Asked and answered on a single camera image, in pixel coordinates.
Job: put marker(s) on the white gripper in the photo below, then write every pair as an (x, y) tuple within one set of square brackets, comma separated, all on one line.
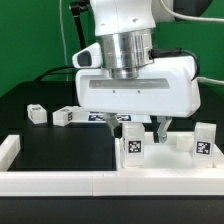
[(164, 88)]

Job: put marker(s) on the white square tabletop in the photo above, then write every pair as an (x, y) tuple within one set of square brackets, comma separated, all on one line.
[(175, 153)]

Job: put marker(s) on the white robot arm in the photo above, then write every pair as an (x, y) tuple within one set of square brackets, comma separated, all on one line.
[(123, 73)]

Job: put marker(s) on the white marker base sheet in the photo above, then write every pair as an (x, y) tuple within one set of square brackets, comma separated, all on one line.
[(81, 116)]

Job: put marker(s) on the white U-shaped fence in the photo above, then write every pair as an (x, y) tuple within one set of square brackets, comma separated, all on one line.
[(101, 183)]

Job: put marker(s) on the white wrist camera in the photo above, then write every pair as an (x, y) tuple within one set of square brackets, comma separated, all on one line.
[(90, 57)]

